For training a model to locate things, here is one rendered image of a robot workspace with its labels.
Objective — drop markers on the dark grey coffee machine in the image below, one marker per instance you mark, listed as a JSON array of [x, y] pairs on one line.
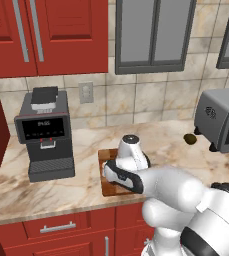
[[49, 153]]

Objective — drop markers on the brown wooden cutting board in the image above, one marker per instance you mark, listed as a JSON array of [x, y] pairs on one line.
[[108, 159]]

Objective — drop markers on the dark green avocado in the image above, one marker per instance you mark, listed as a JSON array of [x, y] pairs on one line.
[[190, 139]]

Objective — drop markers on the red drawer front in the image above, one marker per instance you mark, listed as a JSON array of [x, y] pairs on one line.
[[129, 215], [86, 220]]

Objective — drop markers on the red lower cupboard door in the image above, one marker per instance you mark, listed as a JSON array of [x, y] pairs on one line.
[[69, 248], [129, 241]]

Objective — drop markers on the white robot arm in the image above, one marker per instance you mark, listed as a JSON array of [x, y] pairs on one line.
[[172, 190]]

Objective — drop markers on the grey wall outlet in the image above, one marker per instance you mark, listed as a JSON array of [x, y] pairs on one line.
[[86, 92]]

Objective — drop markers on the grey toaster oven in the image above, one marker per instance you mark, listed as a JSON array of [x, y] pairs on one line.
[[217, 113]]

